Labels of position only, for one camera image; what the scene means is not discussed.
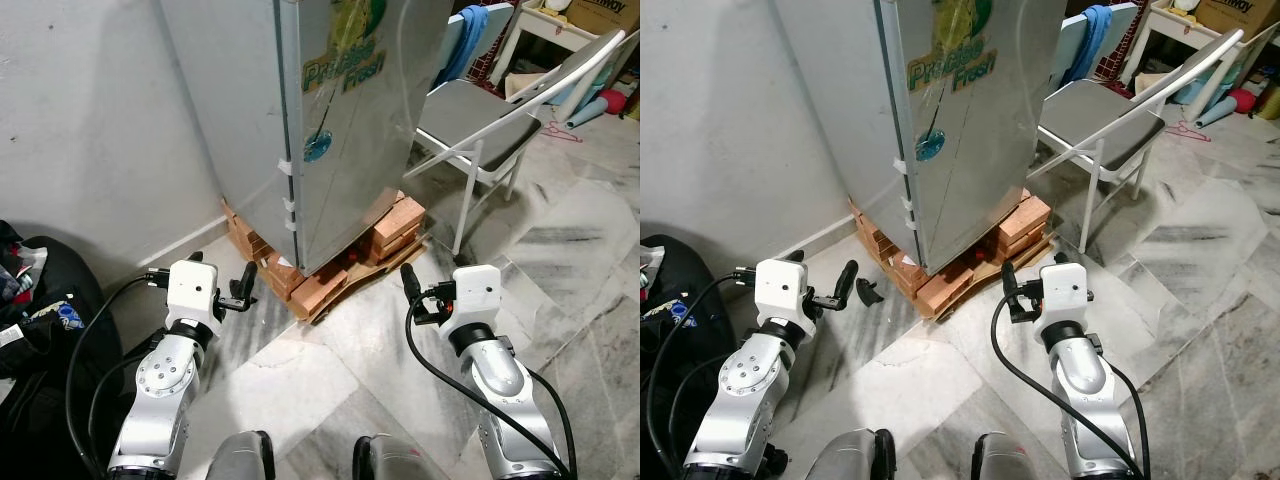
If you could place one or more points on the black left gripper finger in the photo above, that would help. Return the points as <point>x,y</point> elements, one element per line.
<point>849,279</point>
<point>869,294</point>
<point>247,280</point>

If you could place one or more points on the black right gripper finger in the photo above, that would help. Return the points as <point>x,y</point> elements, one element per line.
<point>1010,281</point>
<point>411,283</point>

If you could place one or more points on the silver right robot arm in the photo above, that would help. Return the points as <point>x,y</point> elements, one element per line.
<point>495,375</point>
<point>1080,375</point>

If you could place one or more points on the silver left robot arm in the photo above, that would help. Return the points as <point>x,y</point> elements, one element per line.
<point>735,390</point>
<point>160,390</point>

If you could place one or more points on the silver fridge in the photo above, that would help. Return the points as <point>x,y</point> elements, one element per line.
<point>960,150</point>
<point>360,150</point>

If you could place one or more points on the wooden pallet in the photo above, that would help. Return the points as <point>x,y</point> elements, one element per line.
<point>375,272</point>
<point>1000,270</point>

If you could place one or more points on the red brick pile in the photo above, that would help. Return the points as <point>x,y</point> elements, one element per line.
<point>310,290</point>
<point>395,225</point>
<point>935,288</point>
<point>1025,222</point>

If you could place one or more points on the grey left robot leg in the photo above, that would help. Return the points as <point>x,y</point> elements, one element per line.
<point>850,460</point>
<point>240,460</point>

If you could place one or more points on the grey robot leg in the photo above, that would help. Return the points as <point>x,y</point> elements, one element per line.
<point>850,460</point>
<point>395,462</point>
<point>1005,462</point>
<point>240,460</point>

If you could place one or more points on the grey right robot leg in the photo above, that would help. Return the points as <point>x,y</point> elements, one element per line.
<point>1005,462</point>
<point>395,462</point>

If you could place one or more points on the black bag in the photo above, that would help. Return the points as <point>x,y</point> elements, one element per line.
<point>660,280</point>
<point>40,400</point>

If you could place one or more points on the white grey folding chair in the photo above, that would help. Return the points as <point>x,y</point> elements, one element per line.
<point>1090,115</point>
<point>470,110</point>

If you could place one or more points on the pink clothes hanger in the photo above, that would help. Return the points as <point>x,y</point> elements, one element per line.
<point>563,130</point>
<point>1188,128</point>

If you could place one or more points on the light blue cone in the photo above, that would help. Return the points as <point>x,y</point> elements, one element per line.
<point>585,112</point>
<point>1212,112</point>

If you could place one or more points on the blue towel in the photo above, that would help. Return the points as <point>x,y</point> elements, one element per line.
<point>1097,40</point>
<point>470,40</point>

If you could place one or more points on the light blue plastic bin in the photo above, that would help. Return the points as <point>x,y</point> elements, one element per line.
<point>590,85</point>
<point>1195,90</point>

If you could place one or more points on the pale grey folded board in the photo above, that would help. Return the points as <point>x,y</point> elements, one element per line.
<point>505,30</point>
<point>1125,30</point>

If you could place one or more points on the small white plastic table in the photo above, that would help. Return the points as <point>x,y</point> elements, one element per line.
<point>1170,25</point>
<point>545,30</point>

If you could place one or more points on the gold tin can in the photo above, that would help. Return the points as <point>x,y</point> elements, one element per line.
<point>1268,102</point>

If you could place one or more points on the brown Amway cardboard box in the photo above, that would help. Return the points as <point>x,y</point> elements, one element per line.
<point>1230,15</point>
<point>610,15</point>

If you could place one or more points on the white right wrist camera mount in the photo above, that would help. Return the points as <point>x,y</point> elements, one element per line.
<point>1065,295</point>
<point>478,295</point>

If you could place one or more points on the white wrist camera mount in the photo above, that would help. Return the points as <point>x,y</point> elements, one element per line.
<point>1065,295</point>
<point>478,295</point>
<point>780,290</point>
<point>192,290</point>

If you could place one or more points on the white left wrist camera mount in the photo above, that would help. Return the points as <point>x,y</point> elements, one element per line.
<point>192,290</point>
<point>780,290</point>

